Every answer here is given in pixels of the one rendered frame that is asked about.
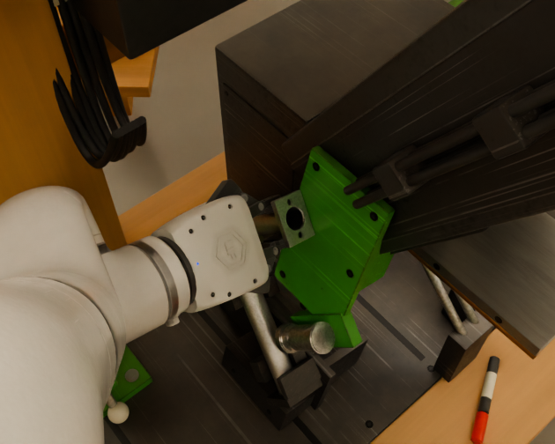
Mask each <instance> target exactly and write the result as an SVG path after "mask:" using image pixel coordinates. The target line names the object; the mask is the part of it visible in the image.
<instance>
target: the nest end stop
mask: <svg viewBox="0 0 555 444"><path fill-rule="evenodd" d="M321 386H322V382H321V379H318V380H317V381H315V382H314V383H312V384H311V385H309V386H308V387H307V388H305V389H303V390H302V391H300V392H299V394H297V395H296V396H294V397H292V398H291V399H290V400H285V399H284V397H283V396H281V395H280V394H279V393H278V390H277V391H275V392H274V393H272V394H271V395H269V396H267V397H266V399H267V402H268V404H269V405H273V406H279V407H285V408H292V407H293V406H294V405H295V404H296V403H298V402H300V401H301V400H303V399H304V398H305V397H307V396H309V395H310V394H311V393H313V392H314V391H316V390H317V389H318V388H319V387H321Z"/></svg>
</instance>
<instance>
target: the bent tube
mask: <svg viewBox="0 0 555 444"><path fill-rule="evenodd" d="M287 201H288V204H287ZM270 203H271V206H272V209H273V211H274V212H272V213H270V214H264V215H259V216H256V217H254V218H253V221H254V224H255V229H256V231H257V234H258V235H263V234H274V233H281V234H282V237H283V240H284V243H285V246H286V248H291V247H293V246H295V245H297V244H299V243H301V242H302V241H305V240H307V239H309V238H310V237H312V236H314V235H315V231H314V228H313V226H312V223H311V220H310V217H309V215H308V212H307V207H306V205H305V202H304V199H303V196H302V194H301V191H300V190H295V191H293V192H292V193H290V194H287V195H285V196H282V197H280V198H278V199H276V200H274V201H272V202H270ZM299 234H300V237H299ZM240 300H241V302H242V304H243V306H244V308H245V311H246V313H247V316H248V319H249V321H250V323H251V326H252V328H253V330H254V332H255V336H256V338H257V341H258V343H259V345H260V347H261V349H262V352H263V356H264V357H265V359H266V362H267V364H268V367H269V369H270V372H271V374H272V377H273V379H274V382H275V383H276V385H277V389H278V392H279V393H280V394H282V392H281V389H280V387H279V386H278V382H277V378H278V377H279V376H281V375H282V374H284V373H286V372H287V371H289V370H290V369H292V368H293V366H292V362H291V360H290V358H289V355H288V353H284V352H282V351H280V350H279V349H278V347H277V345H276V341H275V335H276V331H277V329H278V328H277V325H276V323H275V321H274V319H273V317H272V314H271V312H270V309H269V306H268V304H267V301H266V299H265V298H264V295H263V293H252V292H247V293H244V294H242V295H241V296H240Z"/></svg>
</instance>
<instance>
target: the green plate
mask: <svg viewBox="0 0 555 444"><path fill-rule="evenodd" d="M356 179H358V178H357V177H356V176H355V175H354V174H352V173H351V172H350V171H349V170H348V169H346V168H345V167H344V166H343V165H341V164H340V163H339V162H338V161H337V160H335V159H334V158H333V157H332V156H331V155H329V154H328V153H327V152H326V151H324V150H323V149H322V148H321V146H319V145H317V146H316V147H314V148H312V149H311V152H310V155H309V158H308V161H307V166H306V169H305V173H304V175H303V178H302V182H301V184H300V191H301V194H302V196H303V199H304V202H305V205H306V207H307V212H308V215H309V217H310V220H311V223H312V226H313V228H314V233H315V235H314V236H312V237H310V238H309V239H307V240H304V241H302V242H301V243H299V244H297V245H295V246H293V247H291V248H283V249H282V250H281V252H280V255H279V258H278V261H277V267H276V269H275V273H274V276H275V277H276V278H277V279H278V280H279V281H280V282H281V283H282V284H283V285H284V286H285V287H286V288H287V289H288V290H289V291H290V292H291V293H292V294H293V295H294V296H295V297H296V298H297V299H298V300H299V301H300V303H301V304H302V305H303V306H304V307H305V308H306V309H307V310H308V311H309V312H310V313H311V314H332V313H342V314H343V316H346V315H348V314H349V313H350V312H351V310H352V306H353V304H354V302H355V299H356V298H357V296H358V294H359V291H361V290H363V289H364V288H366V287H368V286H369V285H370V284H372V283H374V282H375V281H377V280H378V279H380V278H382V277H383V276H384V274H385V272H386V270H387V268H388V266H389V264H390V261H391V259H392V257H393V255H394V254H392V255H391V254H390V252H388V253H385V254H382V255H380V249H381V241H382V239H383V236H384V234H385V232H386V231H387V228H388V226H389V223H390V220H391V219H392V217H393V215H394V212H395V209H394V208H393V207H392V206H390V205H389V204H388V203H387V202H385V201H384V200H383V199H381V200H379V201H377V202H374V203H371V204H369V205H367V206H364V207H362V208H359V209H355V208H354V207H353V205H352V203H353V201H355V200H357V199H359V198H361V197H362V196H366V195H367V191H369V190H371V189H370V188H369V187H366V188H364V189H361V190H359V191H357V192H355V193H353V194H351V195H346V194H345V193H344V187H346V186H348V185H350V184H352V183H354V182H355V181H356Z"/></svg>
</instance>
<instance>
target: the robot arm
mask: <svg viewBox="0 0 555 444"><path fill-rule="evenodd" d="M280 197H281V196H280V195H274V196H270V197H268V198H265V199H263V200H262V201H257V200H256V199H254V198H253V197H252V196H250V195H248V194H246V193H243V192H242V191H241V188H240V187H239V186H238V185H237V184H236V183H235V182H234V181H233V180H232V179H229V180H225V181H222V182H221V183H220V184H219V185H218V187H217V188H216V190H215V191H214V193H213V194H212V195H211V197H210V199H209V200H208V201H207V202H206V203H202V204H200V205H198V206H197V207H195V208H193V209H191V210H189V211H186V212H184V213H182V214H181V215H180V216H178V217H176V218H174V219H172V220H170V221H169V222H167V223H165V224H164V225H163V226H162V227H160V228H159V229H157V230H156V231H155V232H153V233H152V235H151V236H147V237H144V238H143V239H141V240H137V241H134V242H132V243H130V244H128V245H126V246H123V247H121V248H118V249H116V250H113V251H112V250H110V249H109V248H108V247H107V245H106V243H105V241H104V239H103V237H102V235H101V232H100V229H99V228H98V226H97V223H96V221H95V219H94V217H93V214H92V212H91V210H90V208H89V206H88V204H87V202H86V201H85V199H84V198H83V197H82V196H81V195H80V194H79V193H78V192H77V191H76V190H74V189H70V188H66V187H62V186H44V187H38V188H34V189H29V190H26V191H23V192H21V193H19V194H17V195H15V196H13V197H11V198H10V199H8V200H6V201H5V202H4V203H2V204H1V205H0V444H105V440H104V420H103V411H104V409H105V406H106V404H107V400H108V398H109V395H110V393H111V390H112V387H113V385H114V383H115V377H116V375H117V372H118V369H119V366H120V364H121V361H122V357H123V354H124V351H125V346H126V344H127V343H129V342H131V341H132V340H134V339H136V338H138V337H140V336H142V335H144V334H146V333H147V332H149V331H151V330H153V329H156V328H157V327H159V326H160V325H162V324H164V323H165V324H166V325H167V327H170V326H174V325H175V324H177V323H179V322H180V321H179V318H178V316H179V315H180V314H181V313H182V312H188V313H195V312H198V311H202V310H205V309H207V308H210V307H215V306H216V305H219V304H222V303H224V302H226V301H229V300H232V299H234V298H236V297H239V296H241V295H242V294H244V293H247V292H252V293H267V292H268V291H269V289H270V273H271V271H272V267H273V264H274V262H275V259H276V256H278V255H279V254H280V250H282V249H283V248H286V246H285V243H284V240H283V237H282V234H281V233H276V234H274V235H272V236H270V237H269V238H267V239H265V240H263V242H262V243H261V242H260V240H259V237H258V234H257V231H256V229H255V224H254V221H253V218H254V217H256V216H259V215H264V214H270V213H272V212H274V211H273V209H272V206H271V203H270V202H272V201H274V200H276V199H278V198H280ZM229 206H231V207H229ZM261 244H262V245H261Z"/></svg>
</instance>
